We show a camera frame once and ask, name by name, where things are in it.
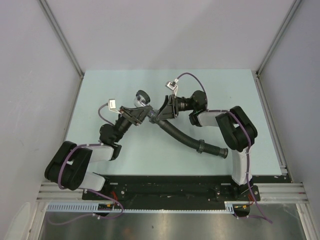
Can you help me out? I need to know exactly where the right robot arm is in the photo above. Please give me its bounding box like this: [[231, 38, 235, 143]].
[[150, 90, 258, 201]]

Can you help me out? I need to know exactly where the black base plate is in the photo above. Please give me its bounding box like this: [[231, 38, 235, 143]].
[[82, 173, 292, 204]]

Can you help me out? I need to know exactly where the grey slotted cable duct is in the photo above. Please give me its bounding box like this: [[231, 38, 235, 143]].
[[46, 201, 251, 214]]

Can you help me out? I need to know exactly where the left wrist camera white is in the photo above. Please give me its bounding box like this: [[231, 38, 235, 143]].
[[107, 99, 119, 113]]

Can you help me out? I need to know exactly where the aluminium corner post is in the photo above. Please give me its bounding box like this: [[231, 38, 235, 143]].
[[37, 0, 85, 79], [256, 0, 303, 76]]

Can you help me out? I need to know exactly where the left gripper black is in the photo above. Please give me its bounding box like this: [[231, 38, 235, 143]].
[[113, 106, 152, 143]]

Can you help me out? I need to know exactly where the left aluminium corner post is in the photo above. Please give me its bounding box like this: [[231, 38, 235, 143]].
[[37, 0, 85, 79]]

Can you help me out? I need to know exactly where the right aluminium corner post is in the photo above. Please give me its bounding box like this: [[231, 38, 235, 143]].
[[256, 0, 303, 76]]

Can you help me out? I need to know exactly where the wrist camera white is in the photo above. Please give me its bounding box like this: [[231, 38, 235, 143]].
[[107, 99, 119, 113], [165, 81, 179, 96]]

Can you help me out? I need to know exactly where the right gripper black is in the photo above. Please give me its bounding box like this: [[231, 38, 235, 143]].
[[154, 94, 197, 120]]

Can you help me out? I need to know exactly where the clear plastic elbow fitting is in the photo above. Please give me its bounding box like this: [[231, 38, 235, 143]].
[[133, 89, 155, 119]]

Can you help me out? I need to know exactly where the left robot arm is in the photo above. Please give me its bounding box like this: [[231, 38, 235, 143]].
[[44, 105, 153, 200]]

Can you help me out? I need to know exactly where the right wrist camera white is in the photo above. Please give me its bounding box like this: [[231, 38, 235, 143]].
[[165, 81, 179, 96]]

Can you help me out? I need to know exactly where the black corrugated hose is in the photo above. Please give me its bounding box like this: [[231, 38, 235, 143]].
[[148, 109, 229, 160]]

